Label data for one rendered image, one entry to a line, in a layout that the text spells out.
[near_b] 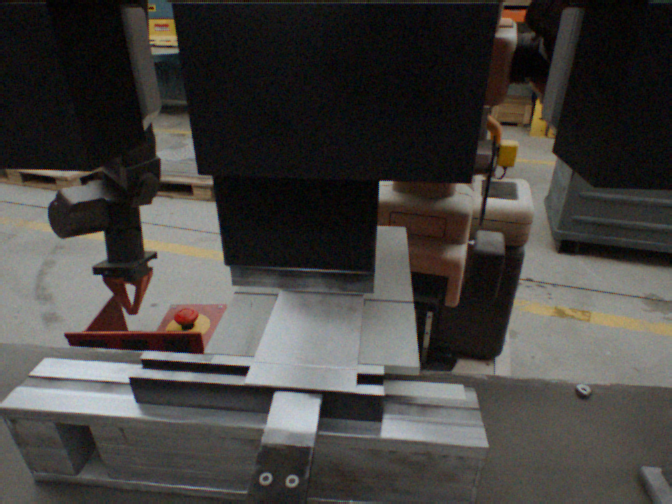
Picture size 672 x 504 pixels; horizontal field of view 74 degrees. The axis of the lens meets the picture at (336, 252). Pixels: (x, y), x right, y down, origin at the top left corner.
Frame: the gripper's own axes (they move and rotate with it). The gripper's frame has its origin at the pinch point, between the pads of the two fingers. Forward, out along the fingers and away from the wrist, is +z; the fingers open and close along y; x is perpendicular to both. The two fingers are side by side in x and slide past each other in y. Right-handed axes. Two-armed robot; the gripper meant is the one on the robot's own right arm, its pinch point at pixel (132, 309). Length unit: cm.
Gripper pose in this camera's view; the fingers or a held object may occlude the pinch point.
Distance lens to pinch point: 83.9
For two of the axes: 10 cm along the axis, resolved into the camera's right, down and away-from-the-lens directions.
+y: 0.0, 2.5, -9.7
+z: -0.1, 9.7, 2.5
